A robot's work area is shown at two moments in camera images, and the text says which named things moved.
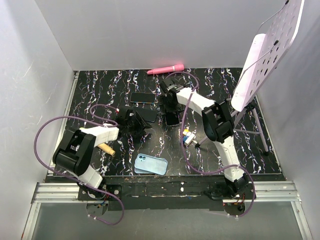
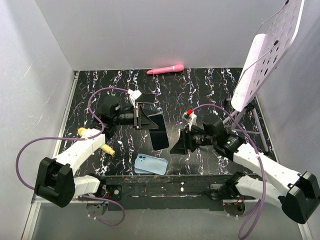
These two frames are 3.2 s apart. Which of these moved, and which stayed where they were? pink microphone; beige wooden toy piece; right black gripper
Moved: right black gripper
Stayed: pink microphone; beige wooden toy piece
